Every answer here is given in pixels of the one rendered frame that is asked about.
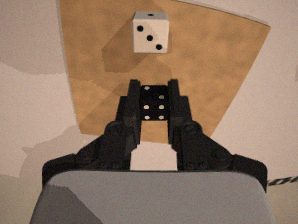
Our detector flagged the black die with white pips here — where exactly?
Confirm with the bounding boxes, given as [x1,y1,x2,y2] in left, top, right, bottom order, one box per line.
[139,85,168,121]

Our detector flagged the tan mat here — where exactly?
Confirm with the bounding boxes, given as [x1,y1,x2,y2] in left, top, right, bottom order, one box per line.
[59,0,271,137]

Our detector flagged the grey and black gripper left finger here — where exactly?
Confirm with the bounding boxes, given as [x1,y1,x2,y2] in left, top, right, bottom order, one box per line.
[42,79,142,189]

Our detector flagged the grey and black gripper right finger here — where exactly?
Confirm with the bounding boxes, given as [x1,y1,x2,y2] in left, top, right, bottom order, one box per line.
[167,79,268,192]

